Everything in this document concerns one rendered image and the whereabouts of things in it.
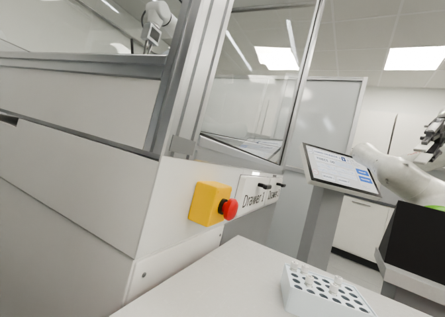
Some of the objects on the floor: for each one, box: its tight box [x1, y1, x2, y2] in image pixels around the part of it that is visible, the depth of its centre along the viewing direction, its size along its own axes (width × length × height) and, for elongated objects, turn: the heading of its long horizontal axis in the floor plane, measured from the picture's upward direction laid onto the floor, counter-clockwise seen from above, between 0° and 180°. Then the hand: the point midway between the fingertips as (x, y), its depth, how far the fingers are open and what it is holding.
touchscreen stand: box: [296, 185, 344, 271], centre depth 143 cm, size 50×45×102 cm
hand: (423, 152), depth 67 cm, fingers open, 4 cm apart
